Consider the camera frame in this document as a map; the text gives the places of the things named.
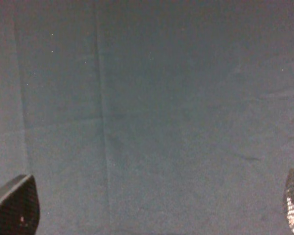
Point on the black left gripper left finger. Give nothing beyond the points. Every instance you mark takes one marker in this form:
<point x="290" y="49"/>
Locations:
<point x="19" y="206"/>

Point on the black tablecloth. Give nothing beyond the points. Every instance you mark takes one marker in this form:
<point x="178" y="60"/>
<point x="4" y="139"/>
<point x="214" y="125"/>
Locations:
<point x="149" y="117"/>

